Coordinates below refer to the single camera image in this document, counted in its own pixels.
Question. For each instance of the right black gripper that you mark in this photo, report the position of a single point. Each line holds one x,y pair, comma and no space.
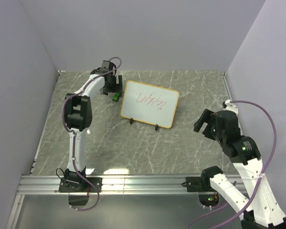
206,116

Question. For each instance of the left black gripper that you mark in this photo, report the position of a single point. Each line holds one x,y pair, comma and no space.
117,88

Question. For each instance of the green whiteboard eraser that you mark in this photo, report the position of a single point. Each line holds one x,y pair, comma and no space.
116,97

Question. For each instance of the yellow framed whiteboard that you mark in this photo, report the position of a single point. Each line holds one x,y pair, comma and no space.
149,104

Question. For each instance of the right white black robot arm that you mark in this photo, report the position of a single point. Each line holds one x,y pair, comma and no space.
260,209

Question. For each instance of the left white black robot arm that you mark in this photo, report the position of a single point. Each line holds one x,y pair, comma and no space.
77,118

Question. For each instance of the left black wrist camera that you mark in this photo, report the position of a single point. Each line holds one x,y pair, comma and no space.
107,66

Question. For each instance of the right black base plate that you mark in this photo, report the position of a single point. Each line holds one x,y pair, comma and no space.
193,184

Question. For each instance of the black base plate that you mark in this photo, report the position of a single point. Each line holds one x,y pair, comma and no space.
193,184
71,187

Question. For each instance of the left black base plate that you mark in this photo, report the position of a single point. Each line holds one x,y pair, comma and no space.
71,187

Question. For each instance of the aluminium front rail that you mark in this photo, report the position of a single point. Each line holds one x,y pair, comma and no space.
161,184

